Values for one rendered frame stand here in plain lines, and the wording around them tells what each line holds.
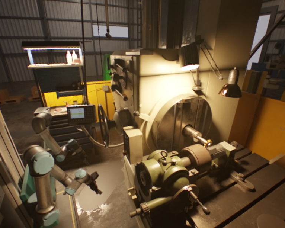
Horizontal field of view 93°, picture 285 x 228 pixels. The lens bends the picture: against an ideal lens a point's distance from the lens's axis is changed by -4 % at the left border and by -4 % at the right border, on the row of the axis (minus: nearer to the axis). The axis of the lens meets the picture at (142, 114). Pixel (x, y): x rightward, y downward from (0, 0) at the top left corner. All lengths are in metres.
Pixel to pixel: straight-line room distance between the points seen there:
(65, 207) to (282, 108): 3.27
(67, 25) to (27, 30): 2.85
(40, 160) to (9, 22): 14.15
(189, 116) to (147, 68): 0.49
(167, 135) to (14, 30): 14.24
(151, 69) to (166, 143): 0.57
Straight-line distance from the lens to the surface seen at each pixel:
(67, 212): 1.99
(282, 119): 3.04
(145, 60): 0.97
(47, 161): 1.00
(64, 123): 2.76
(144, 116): 1.01
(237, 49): 1.58
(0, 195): 1.72
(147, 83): 1.00
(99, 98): 3.85
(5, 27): 14.90
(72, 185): 1.28
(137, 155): 1.09
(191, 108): 1.14
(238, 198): 1.24
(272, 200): 1.36
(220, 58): 1.42
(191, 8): 1.60
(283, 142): 3.13
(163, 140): 1.12
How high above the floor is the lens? 1.87
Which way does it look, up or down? 23 degrees down
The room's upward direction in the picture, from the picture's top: straight up
